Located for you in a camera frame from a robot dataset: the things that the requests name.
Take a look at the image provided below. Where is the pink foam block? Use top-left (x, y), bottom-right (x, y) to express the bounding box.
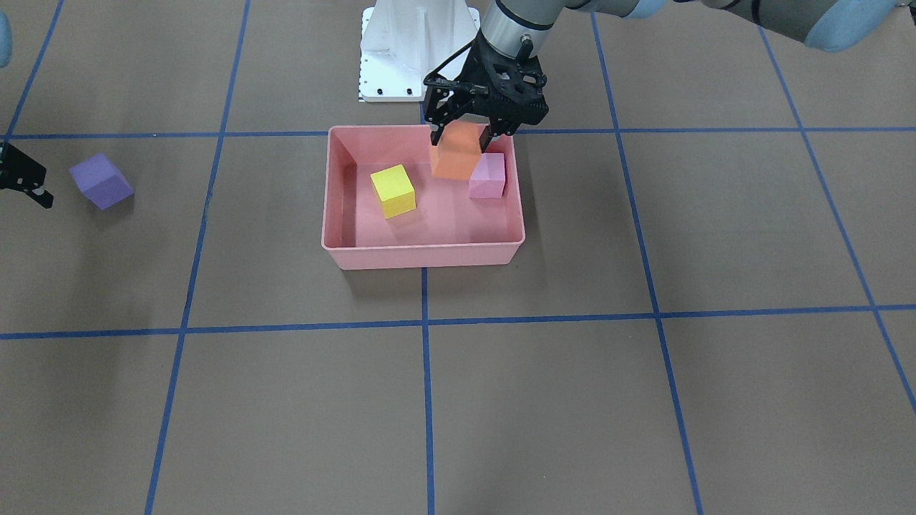
top-left (468, 153), bottom-right (506, 200)

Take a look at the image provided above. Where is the pink plastic bin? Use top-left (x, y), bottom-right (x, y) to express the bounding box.
top-left (321, 126), bottom-right (526, 270)

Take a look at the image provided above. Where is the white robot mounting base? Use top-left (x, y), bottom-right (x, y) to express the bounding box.
top-left (358, 1), bottom-right (481, 102)

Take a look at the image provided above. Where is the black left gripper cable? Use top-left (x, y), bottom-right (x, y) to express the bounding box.
top-left (426, 39), bottom-right (479, 83)

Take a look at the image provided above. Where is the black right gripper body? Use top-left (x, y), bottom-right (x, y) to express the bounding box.
top-left (1, 142), bottom-right (47, 195)

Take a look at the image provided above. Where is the orange foam block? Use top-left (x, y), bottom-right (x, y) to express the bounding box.
top-left (429, 120), bottom-right (481, 182)

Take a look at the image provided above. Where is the yellow foam block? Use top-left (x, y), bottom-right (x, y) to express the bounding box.
top-left (370, 164), bottom-right (416, 220)

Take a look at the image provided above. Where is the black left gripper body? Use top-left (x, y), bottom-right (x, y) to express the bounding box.
top-left (423, 34), bottom-right (549, 136)

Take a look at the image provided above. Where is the purple foam block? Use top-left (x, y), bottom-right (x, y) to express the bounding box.
top-left (69, 153), bottom-right (135, 210)

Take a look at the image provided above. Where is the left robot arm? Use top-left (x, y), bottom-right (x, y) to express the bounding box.
top-left (422, 1), bottom-right (914, 151)

